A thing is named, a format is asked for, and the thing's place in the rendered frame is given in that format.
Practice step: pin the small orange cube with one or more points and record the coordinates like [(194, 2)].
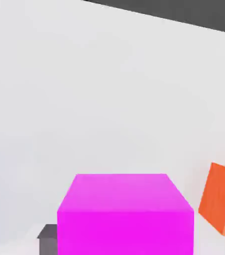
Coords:
[(220, 201)]

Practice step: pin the small magenta cube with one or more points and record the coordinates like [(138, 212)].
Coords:
[(124, 223)]

